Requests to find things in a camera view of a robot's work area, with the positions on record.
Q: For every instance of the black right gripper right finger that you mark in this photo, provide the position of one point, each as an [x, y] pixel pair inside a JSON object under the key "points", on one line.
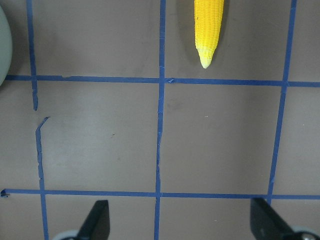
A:
{"points": [[267, 224]]}

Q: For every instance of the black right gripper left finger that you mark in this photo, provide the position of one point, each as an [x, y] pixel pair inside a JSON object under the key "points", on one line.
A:
{"points": [[97, 224]]}

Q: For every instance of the yellow corn cob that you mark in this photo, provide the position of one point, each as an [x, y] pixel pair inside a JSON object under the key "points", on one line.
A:
{"points": [[208, 15]]}

